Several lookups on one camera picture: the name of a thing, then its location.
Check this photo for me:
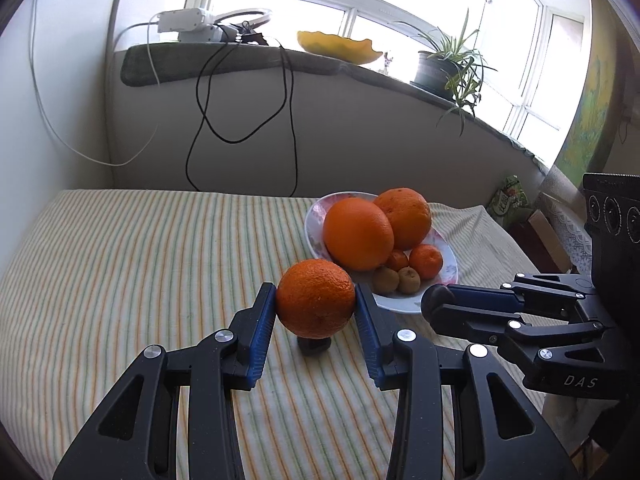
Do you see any black cable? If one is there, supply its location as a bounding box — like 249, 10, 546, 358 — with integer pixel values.
185, 42, 301, 198

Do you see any white window frame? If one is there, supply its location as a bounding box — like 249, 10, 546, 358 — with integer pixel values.
177, 0, 586, 166

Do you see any yellow bowl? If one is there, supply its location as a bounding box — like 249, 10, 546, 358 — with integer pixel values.
296, 30, 383, 66

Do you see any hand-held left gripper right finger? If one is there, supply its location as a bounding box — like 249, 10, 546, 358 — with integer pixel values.
354, 284, 578, 480

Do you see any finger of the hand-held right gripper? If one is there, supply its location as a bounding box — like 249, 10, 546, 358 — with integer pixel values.
421, 273, 597, 320
428, 305, 617, 362

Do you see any white lace cloth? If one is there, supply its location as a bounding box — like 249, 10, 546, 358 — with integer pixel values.
540, 165, 593, 276

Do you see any green packet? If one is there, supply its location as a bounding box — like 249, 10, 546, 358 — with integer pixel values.
492, 175, 526, 221

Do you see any grey stone window sill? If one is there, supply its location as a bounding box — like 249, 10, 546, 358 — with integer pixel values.
120, 42, 551, 168

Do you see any small black object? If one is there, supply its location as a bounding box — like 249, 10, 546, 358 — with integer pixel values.
297, 336, 332, 357

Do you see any large tangerine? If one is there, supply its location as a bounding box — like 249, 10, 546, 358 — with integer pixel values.
409, 243, 444, 280

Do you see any white cable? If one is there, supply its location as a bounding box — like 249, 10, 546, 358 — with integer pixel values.
27, 0, 163, 167

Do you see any striped cloth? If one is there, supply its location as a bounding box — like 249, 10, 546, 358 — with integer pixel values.
0, 189, 566, 480

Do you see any potted green plant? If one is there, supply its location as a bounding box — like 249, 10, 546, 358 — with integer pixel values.
395, 7, 498, 136

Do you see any cardboard box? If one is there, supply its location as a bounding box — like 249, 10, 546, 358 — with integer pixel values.
510, 210, 571, 273

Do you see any medium round orange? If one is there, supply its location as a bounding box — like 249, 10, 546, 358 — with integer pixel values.
276, 259, 357, 339

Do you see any brown kiwi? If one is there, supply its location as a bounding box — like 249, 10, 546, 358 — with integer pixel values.
372, 266, 401, 295
397, 266, 421, 293

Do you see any rough-skinned large orange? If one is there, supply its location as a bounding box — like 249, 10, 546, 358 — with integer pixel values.
372, 187, 432, 251

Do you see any smooth large orange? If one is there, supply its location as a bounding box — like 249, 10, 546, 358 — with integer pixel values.
322, 197, 396, 272

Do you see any white floral plate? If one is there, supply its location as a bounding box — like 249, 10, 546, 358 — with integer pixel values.
304, 191, 460, 315

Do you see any yellow-green wall poster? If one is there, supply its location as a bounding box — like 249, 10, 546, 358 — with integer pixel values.
555, 45, 613, 176

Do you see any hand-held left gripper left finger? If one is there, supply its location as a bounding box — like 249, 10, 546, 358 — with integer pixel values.
52, 282, 278, 480

